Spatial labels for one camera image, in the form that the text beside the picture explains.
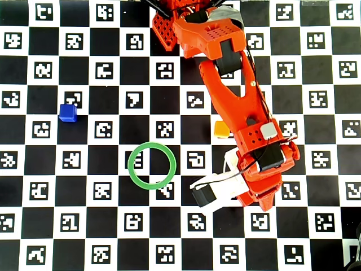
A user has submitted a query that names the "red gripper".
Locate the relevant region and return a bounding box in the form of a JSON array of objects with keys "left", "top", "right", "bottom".
[{"left": 235, "top": 141, "right": 300, "bottom": 212}]

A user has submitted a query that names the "orange cube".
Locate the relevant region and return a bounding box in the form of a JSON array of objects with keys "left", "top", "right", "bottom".
[{"left": 214, "top": 120, "right": 231, "bottom": 139}]

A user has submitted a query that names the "blue cube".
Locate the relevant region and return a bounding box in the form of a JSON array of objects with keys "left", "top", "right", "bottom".
[{"left": 58, "top": 103, "right": 78, "bottom": 123}]

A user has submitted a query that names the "small grey square box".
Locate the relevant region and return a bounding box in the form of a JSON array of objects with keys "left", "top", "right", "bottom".
[{"left": 261, "top": 123, "right": 279, "bottom": 139}]

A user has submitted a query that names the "checkerboard marker mat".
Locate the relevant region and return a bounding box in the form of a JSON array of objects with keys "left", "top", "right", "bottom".
[{"left": 0, "top": 0, "right": 361, "bottom": 271}]

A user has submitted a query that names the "grey tape wrap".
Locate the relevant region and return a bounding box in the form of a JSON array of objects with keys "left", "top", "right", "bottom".
[{"left": 208, "top": 5, "right": 245, "bottom": 29}]

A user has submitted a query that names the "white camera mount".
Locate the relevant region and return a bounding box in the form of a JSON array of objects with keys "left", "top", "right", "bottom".
[{"left": 188, "top": 149, "right": 254, "bottom": 208}]

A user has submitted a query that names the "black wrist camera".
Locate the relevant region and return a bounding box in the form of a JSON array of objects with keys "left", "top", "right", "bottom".
[{"left": 191, "top": 185, "right": 215, "bottom": 208}]

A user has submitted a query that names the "green ring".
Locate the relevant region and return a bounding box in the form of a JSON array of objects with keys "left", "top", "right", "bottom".
[{"left": 127, "top": 142, "right": 177, "bottom": 189}]

